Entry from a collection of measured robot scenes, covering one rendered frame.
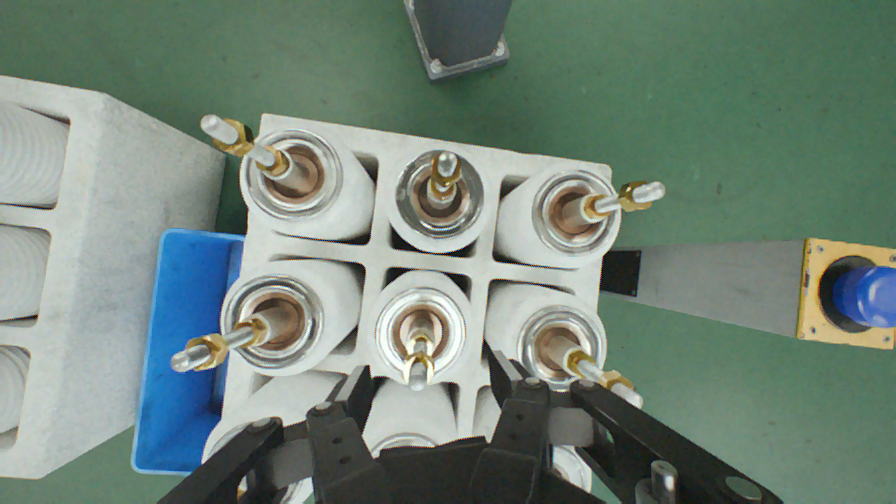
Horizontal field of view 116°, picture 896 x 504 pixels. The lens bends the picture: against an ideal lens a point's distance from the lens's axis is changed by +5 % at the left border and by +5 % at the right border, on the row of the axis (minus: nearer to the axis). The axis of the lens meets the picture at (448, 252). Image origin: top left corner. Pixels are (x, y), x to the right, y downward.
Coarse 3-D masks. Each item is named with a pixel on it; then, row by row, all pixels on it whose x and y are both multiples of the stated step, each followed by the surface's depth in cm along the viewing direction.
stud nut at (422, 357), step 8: (416, 352) 16; (424, 352) 16; (408, 360) 16; (416, 360) 16; (424, 360) 16; (432, 360) 16; (408, 368) 16; (432, 368) 16; (408, 376) 16; (432, 376) 16
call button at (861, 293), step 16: (848, 272) 19; (864, 272) 18; (880, 272) 18; (848, 288) 18; (864, 288) 18; (880, 288) 18; (848, 304) 18; (864, 304) 18; (880, 304) 18; (864, 320) 18; (880, 320) 18
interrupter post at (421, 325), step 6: (414, 324) 22; (420, 324) 22; (426, 324) 22; (408, 330) 22; (414, 330) 20; (420, 330) 21; (426, 330) 21; (432, 330) 22; (408, 336) 20; (432, 336) 21; (408, 342) 20
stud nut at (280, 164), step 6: (270, 150) 19; (276, 150) 19; (276, 156) 19; (282, 156) 19; (258, 162) 19; (276, 162) 19; (282, 162) 19; (258, 168) 19; (264, 168) 19; (270, 168) 19; (276, 168) 19; (282, 168) 19; (276, 174) 19
